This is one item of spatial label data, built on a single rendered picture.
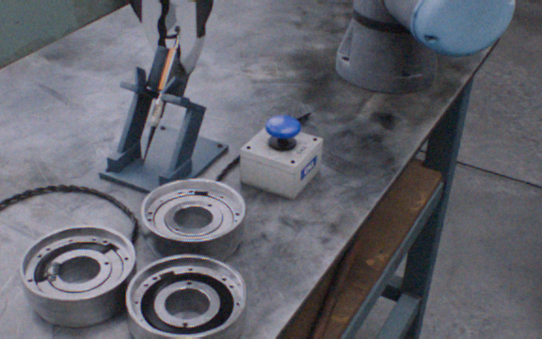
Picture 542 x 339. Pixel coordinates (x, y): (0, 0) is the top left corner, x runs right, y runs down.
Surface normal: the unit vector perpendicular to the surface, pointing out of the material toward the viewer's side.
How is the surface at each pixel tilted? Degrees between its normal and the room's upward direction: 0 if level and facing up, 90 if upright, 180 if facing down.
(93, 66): 0
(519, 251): 0
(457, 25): 97
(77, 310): 90
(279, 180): 90
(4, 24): 90
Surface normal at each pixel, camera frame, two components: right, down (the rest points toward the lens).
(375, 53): -0.42, 0.22
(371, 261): 0.04, -0.83
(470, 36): 0.25, 0.65
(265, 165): -0.48, 0.48
